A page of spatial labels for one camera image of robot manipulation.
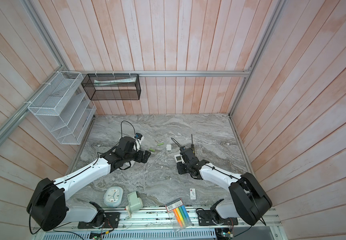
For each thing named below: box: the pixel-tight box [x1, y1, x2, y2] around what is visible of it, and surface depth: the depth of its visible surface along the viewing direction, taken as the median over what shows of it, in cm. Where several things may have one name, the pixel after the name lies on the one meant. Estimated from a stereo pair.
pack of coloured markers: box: [165, 198, 192, 233], surface depth 76 cm
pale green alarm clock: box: [103, 186, 124, 207], surface depth 80 cm
